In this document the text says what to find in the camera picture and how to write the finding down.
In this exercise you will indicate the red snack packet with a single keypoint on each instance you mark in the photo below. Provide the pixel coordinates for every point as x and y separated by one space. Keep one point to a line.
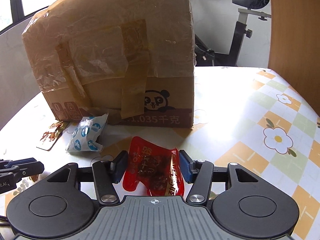
152 170

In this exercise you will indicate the wooden panel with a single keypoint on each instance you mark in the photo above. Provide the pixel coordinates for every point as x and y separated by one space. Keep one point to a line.
295 30

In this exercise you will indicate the black exercise bike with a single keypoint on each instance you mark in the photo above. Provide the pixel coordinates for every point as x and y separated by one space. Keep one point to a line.
236 37

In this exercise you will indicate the blue dotted white packet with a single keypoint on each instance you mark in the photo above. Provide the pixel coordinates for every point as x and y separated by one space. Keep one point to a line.
86 135

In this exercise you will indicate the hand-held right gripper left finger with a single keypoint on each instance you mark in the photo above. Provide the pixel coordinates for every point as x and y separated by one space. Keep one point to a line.
121 167

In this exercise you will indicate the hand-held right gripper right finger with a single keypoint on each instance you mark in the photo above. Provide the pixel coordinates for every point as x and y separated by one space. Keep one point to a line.
185 166

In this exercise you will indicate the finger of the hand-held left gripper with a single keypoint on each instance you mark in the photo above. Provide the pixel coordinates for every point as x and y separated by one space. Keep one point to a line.
25 171
17 162

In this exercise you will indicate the tan brown-print snack packet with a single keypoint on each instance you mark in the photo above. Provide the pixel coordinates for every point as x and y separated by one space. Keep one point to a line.
51 136

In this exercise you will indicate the cardboard box with plastic liner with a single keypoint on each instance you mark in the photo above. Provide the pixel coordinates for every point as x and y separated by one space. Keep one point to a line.
112 42

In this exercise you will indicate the black window frame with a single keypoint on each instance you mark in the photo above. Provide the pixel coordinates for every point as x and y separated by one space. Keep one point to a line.
17 0

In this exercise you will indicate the floral checked tablecloth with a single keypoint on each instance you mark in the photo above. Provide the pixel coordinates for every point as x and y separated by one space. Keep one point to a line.
237 120

